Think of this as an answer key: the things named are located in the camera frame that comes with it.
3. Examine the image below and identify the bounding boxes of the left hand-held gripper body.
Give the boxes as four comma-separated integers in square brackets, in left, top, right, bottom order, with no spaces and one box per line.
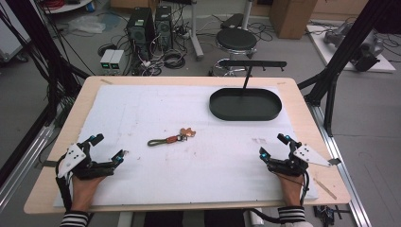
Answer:
[56,141,116,182]

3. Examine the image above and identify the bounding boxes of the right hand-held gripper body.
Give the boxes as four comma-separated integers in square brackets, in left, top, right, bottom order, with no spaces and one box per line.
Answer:
[266,141,342,178]

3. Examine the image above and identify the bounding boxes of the black key rack with tray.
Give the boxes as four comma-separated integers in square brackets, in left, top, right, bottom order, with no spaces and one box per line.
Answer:
[208,59,288,122]

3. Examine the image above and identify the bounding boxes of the keychain with green strap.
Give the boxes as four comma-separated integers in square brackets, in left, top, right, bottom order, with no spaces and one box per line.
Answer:
[147,127,197,148]

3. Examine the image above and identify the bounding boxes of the person's right hand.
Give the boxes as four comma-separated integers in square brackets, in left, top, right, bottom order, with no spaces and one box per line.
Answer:
[276,172,305,208]

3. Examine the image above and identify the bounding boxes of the person's left hand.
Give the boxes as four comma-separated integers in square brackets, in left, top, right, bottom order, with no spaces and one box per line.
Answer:
[70,174,107,213]

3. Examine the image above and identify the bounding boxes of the thin wooden stick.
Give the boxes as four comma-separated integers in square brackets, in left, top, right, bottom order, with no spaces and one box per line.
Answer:
[312,177,338,201]

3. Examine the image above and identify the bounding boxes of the small electronics board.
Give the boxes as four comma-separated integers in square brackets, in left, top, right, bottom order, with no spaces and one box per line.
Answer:
[313,204,352,227]

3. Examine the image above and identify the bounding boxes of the white table mat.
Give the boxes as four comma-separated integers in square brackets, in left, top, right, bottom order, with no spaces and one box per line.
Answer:
[52,83,320,209]

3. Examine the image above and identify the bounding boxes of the white power supply box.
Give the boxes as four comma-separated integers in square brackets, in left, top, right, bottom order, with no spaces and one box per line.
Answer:
[99,48,116,72]
[108,49,126,72]

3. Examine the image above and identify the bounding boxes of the person's legs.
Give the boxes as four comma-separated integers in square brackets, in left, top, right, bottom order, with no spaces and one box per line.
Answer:
[143,210,248,227]

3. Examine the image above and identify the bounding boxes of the white floor board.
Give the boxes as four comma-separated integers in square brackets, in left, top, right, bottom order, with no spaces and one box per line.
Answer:
[305,24,397,75]

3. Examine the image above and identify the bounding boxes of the black round stool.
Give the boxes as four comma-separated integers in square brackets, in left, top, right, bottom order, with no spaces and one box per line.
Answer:
[215,27,258,77]

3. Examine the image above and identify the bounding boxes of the clear plastic bag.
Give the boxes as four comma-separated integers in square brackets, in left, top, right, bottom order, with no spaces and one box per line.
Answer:
[67,13,107,35]

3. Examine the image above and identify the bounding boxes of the large black computer tower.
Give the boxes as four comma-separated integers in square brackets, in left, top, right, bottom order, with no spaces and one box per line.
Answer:
[125,7,156,61]

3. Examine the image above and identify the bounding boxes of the grey machine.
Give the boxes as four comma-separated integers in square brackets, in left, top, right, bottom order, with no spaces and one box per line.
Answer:
[323,22,386,73]

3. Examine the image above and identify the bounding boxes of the cardboard box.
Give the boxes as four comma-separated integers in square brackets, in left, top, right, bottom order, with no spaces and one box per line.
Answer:
[268,0,319,41]

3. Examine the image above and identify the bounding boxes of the black foot pedal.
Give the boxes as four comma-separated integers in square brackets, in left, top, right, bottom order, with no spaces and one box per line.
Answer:
[219,12,245,30]

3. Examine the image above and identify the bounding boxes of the slim black computer tower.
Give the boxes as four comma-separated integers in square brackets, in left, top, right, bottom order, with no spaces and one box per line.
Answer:
[153,4,174,52]

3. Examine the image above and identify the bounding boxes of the white metal stand leg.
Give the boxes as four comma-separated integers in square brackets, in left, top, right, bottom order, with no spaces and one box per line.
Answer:
[188,0,205,61]

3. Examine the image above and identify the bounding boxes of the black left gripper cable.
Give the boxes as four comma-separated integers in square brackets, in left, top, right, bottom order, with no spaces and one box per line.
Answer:
[55,164,74,213]

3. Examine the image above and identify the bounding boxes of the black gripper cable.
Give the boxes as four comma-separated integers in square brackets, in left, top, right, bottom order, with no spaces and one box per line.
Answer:
[55,164,74,213]
[250,171,311,225]

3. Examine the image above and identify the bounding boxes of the aluminium rail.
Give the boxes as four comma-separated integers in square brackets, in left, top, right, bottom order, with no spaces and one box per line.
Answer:
[0,123,57,213]
[306,99,374,227]

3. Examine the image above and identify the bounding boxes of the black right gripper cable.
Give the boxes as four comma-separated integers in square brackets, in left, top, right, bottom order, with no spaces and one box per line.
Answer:
[250,171,311,225]

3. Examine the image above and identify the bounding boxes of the black metal frame stand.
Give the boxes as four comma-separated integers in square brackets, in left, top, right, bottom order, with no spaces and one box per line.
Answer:
[297,0,401,138]
[3,0,91,128]

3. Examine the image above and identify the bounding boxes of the coil of black cable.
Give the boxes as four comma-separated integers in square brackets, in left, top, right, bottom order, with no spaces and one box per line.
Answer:
[163,50,187,70]

